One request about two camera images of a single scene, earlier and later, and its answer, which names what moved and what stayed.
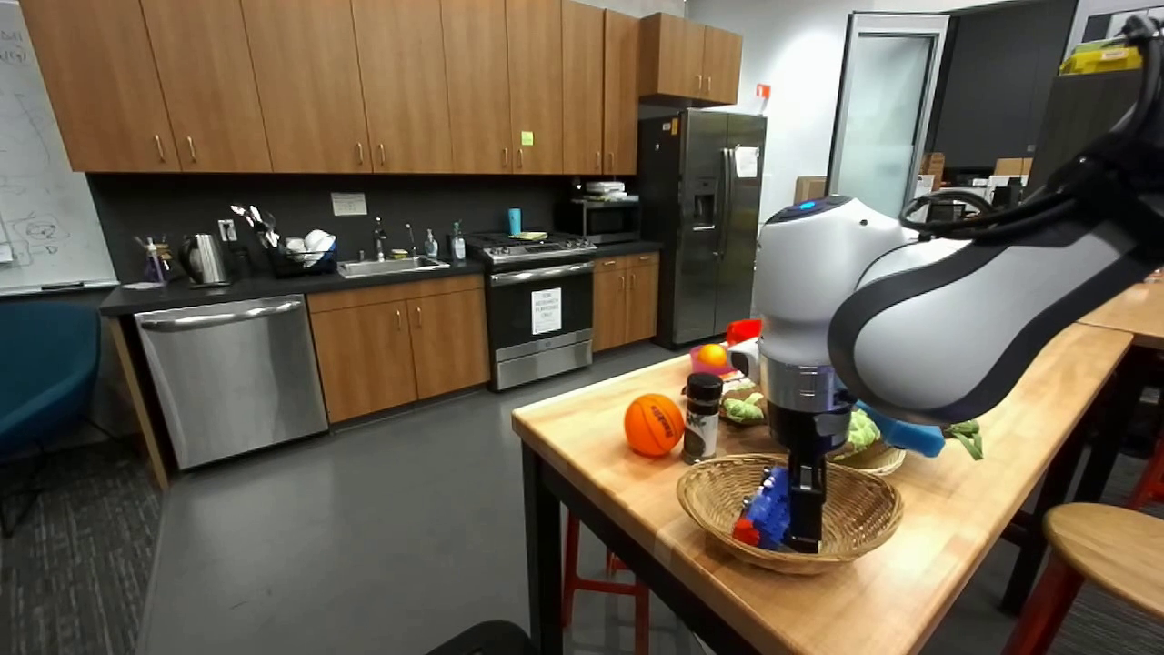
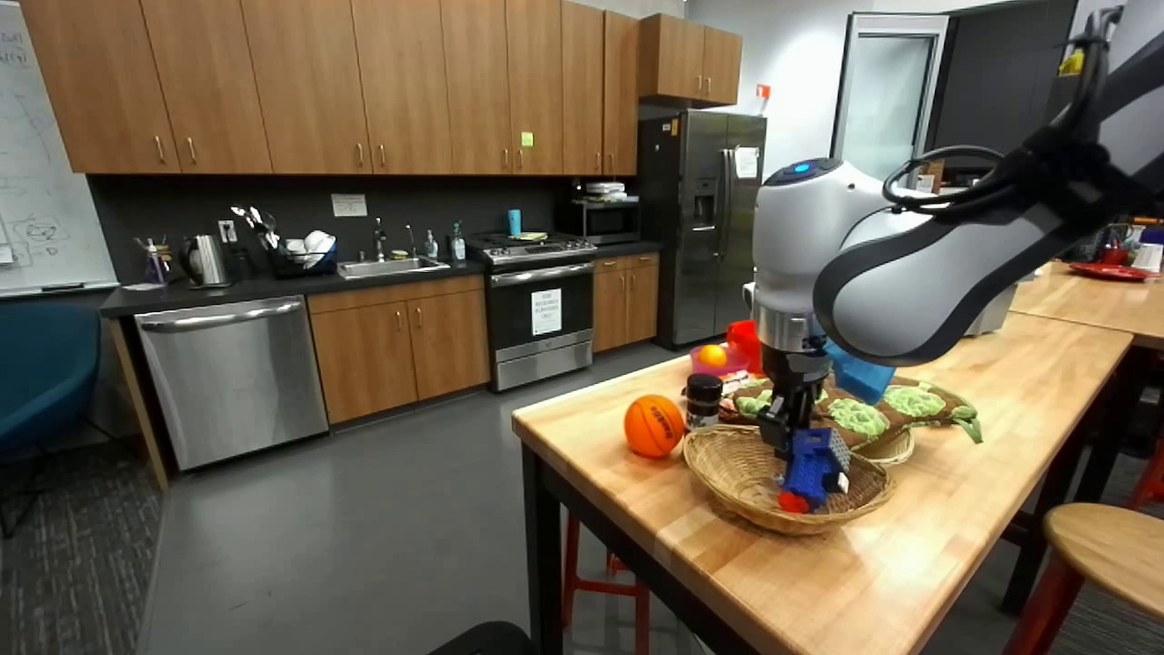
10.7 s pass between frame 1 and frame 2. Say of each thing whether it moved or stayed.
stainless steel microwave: stayed
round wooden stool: stayed
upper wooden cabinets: stayed
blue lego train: moved
